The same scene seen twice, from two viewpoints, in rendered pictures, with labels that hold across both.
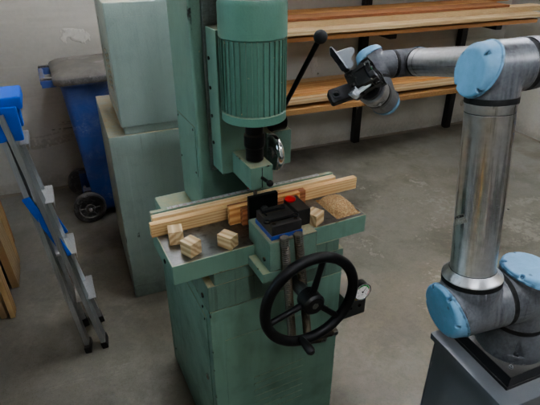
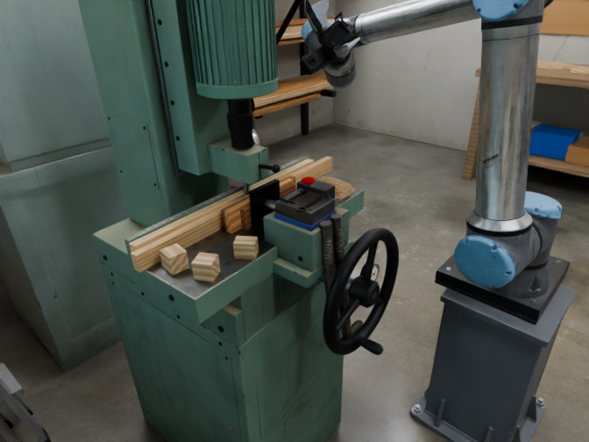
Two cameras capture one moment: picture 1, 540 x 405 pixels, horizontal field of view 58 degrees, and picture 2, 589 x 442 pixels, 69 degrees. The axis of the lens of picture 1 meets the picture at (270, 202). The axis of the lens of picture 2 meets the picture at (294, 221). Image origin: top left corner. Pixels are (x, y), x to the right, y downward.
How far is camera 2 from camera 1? 56 cm
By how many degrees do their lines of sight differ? 22
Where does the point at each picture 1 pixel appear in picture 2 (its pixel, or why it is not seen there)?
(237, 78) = (226, 31)
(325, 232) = not seen: hidden behind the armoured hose
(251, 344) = (279, 370)
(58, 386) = not seen: outside the picture
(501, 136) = (534, 58)
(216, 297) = (244, 325)
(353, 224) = (356, 203)
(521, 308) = (543, 240)
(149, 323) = (95, 395)
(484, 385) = (516, 326)
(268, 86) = (265, 39)
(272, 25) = not seen: outside the picture
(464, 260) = (500, 203)
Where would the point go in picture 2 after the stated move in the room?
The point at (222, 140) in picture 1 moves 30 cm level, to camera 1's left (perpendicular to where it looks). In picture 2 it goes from (195, 130) to (50, 152)
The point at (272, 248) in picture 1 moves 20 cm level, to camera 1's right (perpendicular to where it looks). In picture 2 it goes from (315, 240) to (396, 218)
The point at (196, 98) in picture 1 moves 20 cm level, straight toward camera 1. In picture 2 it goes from (147, 82) to (180, 97)
